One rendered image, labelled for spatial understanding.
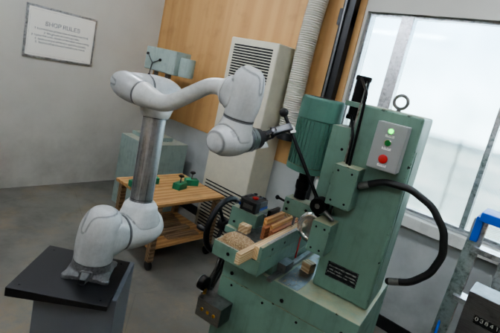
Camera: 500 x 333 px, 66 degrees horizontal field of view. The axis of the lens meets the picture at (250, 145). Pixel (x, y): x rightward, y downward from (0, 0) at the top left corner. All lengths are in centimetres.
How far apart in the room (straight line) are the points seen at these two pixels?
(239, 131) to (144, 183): 67
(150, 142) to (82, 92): 265
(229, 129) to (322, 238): 53
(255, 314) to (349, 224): 52
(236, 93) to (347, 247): 72
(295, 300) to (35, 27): 330
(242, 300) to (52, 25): 315
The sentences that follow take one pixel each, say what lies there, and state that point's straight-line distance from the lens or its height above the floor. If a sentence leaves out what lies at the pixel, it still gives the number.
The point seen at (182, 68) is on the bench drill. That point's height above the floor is 145.
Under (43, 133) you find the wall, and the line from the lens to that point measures 425.
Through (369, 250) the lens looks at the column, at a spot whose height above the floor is 102.
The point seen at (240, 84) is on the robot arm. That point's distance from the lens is 117.
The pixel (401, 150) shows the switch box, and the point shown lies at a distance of 135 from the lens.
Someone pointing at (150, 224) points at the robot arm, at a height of 81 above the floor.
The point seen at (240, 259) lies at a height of 92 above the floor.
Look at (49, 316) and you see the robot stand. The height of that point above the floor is 49.
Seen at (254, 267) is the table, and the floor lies 87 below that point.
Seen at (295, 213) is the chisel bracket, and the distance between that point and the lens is 165.
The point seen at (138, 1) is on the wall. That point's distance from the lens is 451.
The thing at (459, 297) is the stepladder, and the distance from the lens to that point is 215.
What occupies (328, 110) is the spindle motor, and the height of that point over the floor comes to 147.
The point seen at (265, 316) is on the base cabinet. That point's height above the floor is 64.
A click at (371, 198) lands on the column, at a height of 120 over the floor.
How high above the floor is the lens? 154
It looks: 11 degrees down
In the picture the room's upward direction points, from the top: 13 degrees clockwise
